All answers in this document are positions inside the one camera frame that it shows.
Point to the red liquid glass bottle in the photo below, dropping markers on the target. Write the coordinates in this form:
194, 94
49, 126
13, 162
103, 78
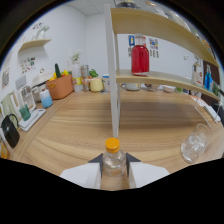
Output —
140, 60

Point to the clear bottle orange cap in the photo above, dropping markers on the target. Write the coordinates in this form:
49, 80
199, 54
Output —
114, 161

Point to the clear glass with ice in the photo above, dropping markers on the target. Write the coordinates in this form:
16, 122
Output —
195, 145

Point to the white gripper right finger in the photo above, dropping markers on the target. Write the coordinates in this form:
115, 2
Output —
146, 173

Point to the two-tier wooden shelf rack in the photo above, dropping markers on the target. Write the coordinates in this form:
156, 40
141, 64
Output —
115, 100

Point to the yellow cup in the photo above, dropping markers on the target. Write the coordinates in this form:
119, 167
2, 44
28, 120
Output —
96, 85

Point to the wooden wall shelf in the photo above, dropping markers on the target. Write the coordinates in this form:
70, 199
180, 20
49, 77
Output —
35, 43

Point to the white bowl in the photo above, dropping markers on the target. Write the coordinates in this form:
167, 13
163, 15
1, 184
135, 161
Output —
132, 86

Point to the black kettle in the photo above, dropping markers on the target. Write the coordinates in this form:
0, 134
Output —
10, 133

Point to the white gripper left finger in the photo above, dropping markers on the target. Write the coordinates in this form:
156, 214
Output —
83, 175

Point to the green cup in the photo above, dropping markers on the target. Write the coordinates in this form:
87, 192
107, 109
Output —
25, 112

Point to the green potted plant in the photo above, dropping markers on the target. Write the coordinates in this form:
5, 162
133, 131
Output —
93, 73

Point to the blue white cup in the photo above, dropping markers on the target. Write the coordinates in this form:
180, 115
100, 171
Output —
46, 99

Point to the white tray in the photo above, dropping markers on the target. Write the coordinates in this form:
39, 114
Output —
33, 119

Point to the white bottle yellow label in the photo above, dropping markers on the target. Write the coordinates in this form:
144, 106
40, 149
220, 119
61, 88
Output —
77, 80

